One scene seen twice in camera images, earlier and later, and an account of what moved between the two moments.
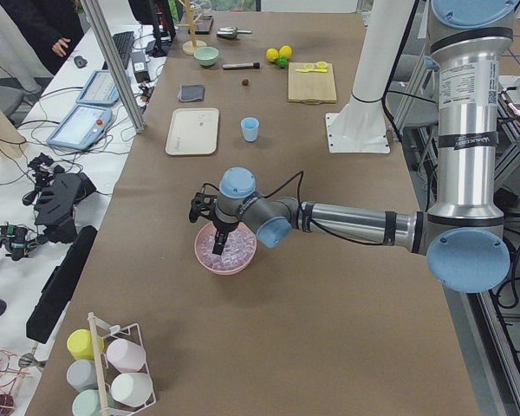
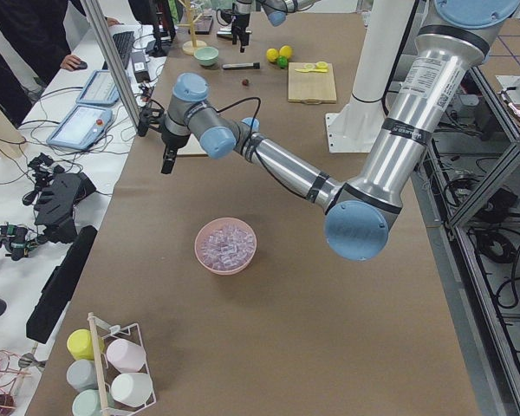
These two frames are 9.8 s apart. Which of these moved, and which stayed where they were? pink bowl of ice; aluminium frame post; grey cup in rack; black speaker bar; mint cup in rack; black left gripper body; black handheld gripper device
Moved: black left gripper body
Stayed: grey cup in rack; black handheld gripper device; aluminium frame post; mint cup in rack; pink bowl of ice; black speaker bar
